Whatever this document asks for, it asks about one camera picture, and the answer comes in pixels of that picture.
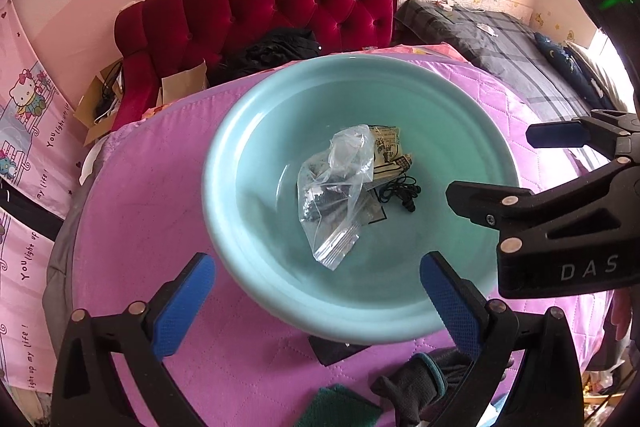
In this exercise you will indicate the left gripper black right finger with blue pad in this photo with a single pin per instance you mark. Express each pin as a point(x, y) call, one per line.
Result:
point(546, 391)

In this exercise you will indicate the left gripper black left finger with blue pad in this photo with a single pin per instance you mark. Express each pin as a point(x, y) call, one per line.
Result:
point(87, 389)

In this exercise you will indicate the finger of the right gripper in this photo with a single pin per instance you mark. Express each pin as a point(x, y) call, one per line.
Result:
point(499, 207)
point(558, 134)

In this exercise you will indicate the black earphones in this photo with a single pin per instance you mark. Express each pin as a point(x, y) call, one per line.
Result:
point(404, 187)

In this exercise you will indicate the beige printed pouch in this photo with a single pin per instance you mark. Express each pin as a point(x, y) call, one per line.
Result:
point(390, 161)

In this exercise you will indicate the clear zip plastic bag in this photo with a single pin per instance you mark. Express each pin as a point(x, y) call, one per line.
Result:
point(331, 194)

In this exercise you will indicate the navy star pillow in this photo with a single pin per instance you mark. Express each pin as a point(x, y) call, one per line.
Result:
point(569, 69)

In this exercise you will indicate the teal plastic basin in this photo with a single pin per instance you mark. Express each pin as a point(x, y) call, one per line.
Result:
point(311, 256)

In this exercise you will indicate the dark plaid bed blanket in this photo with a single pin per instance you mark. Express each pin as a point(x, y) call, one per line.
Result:
point(501, 45)

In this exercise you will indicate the black knit gloves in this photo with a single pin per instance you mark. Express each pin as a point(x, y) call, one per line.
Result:
point(423, 388)

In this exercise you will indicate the green scouring pad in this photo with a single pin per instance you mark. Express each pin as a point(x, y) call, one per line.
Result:
point(339, 406)

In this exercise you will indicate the black rolled bag bundle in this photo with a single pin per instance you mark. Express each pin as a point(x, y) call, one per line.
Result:
point(330, 352)

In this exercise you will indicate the red velvet tufted sofa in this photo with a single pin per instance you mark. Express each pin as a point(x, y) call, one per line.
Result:
point(158, 38)

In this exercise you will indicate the pink cartoon curtain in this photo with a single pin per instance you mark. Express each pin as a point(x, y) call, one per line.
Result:
point(41, 154)

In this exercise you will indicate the black garment on sofa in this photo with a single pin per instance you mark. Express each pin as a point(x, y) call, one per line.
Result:
point(277, 48)

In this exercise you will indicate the cardboard box with cables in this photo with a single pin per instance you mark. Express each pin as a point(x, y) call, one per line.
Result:
point(99, 105)

